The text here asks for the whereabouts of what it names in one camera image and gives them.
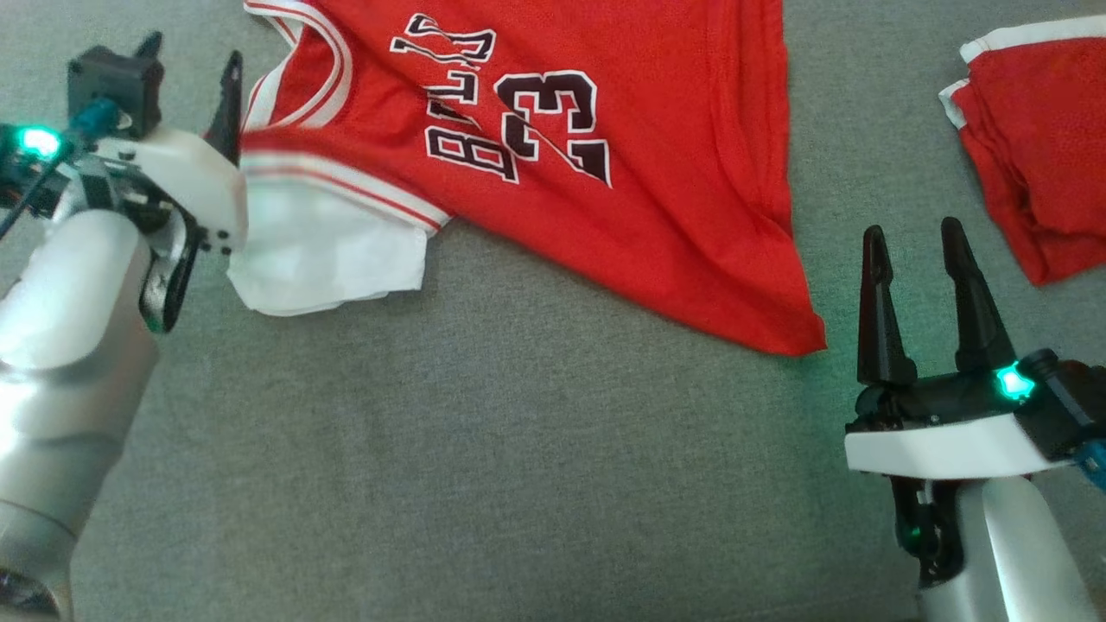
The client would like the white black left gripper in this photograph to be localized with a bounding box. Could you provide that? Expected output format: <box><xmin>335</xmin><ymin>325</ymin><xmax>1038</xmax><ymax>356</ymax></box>
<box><xmin>86</xmin><ymin>32</ymin><xmax>251</xmax><ymax>257</ymax></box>

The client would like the large grey sofa seat cushion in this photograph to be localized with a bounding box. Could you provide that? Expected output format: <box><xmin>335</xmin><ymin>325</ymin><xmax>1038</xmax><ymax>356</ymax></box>
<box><xmin>0</xmin><ymin>0</ymin><xmax>1106</xmax><ymax>622</ymax></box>

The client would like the red basketball jersey white trim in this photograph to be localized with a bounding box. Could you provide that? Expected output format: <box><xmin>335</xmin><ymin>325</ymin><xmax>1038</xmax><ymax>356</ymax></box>
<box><xmin>226</xmin><ymin>0</ymin><xmax>828</xmax><ymax>358</ymax></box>

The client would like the red shorts white hem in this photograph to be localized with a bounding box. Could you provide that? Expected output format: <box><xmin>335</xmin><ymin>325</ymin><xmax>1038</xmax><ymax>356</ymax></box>
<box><xmin>938</xmin><ymin>15</ymin><xmax>1106</xmax><ymax>287</ymax></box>

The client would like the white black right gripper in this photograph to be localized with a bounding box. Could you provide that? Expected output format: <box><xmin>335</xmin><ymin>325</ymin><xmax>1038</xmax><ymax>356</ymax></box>
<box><xmin>843</xmin><ymin>217</ymin><xmax>1074</xmax><ymax>481</ymax></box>

